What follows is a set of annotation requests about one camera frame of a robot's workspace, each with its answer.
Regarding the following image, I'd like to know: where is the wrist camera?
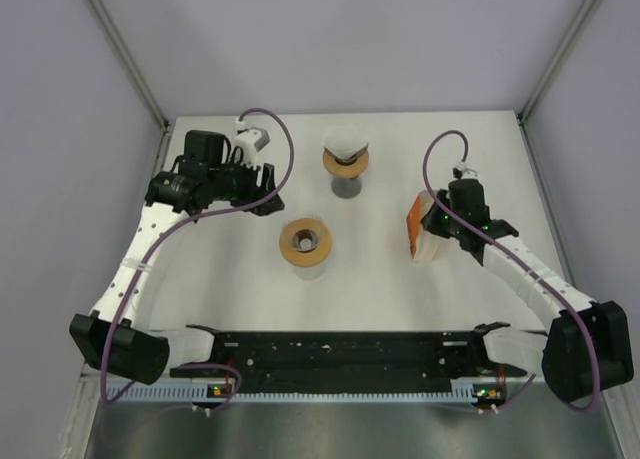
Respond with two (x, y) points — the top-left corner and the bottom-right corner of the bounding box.
(452, 163), (478, 180)
(231, 119), (270, 167)

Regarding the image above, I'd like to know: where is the clear glass dripper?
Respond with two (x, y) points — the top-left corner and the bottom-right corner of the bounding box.
(279, 213), (332, 253)

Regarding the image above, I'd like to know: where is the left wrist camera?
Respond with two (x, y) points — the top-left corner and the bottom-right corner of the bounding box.
(231, 119), (270, 167)

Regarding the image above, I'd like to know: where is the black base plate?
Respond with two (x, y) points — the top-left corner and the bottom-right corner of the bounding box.
(170, 331), (525, 394)

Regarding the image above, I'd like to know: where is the clear glass carafe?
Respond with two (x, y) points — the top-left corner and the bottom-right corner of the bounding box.
(293, 263), (326, 281)

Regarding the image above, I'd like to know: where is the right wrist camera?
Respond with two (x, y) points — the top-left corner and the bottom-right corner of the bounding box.
(452, 163), (478, 180)

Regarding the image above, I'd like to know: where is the orange coffee filter box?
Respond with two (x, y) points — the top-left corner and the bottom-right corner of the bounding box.
(406, 190), (444, 263)

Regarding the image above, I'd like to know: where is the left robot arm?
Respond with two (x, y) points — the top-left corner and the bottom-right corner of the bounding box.
(69, 126), (284, 385)

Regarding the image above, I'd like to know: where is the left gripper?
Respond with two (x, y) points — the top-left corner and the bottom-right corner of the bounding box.
(207, 153), (283, 216)

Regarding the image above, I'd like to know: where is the grey glass carafe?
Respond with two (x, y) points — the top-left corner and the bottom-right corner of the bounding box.
(331, 176), (362, 199)

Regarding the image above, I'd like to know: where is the aluminium frame rail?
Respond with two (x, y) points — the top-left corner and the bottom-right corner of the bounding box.
(79, 341), (629, 383)

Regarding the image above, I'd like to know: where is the grey glass dripper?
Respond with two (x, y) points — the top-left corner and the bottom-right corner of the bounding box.
(325, 142), (369, 165)

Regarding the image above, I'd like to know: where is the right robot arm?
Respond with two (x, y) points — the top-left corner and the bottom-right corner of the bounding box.
(422, 178), (634, 404)

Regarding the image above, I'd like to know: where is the grey cable duct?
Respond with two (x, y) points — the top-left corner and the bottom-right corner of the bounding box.
(120, 383), (504, 404)

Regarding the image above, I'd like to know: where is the wooden dripper ring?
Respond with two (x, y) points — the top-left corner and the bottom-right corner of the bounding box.
(322, 148), (371, 179)
(278, 218), (335, 269)

